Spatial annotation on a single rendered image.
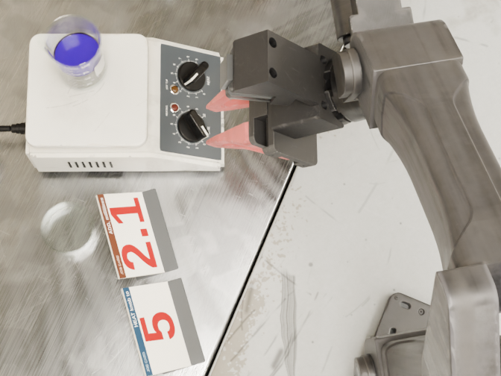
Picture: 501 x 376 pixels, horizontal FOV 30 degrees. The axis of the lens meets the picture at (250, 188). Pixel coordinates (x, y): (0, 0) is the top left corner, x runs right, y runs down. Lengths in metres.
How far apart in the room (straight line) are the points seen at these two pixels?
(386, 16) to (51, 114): 0.36
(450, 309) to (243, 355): 0.46
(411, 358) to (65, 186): 0.44
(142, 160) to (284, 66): 0.27
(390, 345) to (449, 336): 0.27
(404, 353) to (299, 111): 0.22
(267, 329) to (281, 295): 0.04
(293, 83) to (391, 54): 0.10
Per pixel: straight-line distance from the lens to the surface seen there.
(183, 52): 1.00
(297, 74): 0.75
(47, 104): 0.95
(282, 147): 0.80
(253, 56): 0.73
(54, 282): 1.00
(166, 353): 0.95
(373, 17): 0.76
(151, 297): 0.96
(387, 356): 0.81
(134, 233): 0.97
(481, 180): 0.60
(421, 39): 0.70
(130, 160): 0.96
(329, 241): 1.00
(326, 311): 0.99
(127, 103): 0.94
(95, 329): 0.98
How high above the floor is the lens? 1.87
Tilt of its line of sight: 75 degrees down
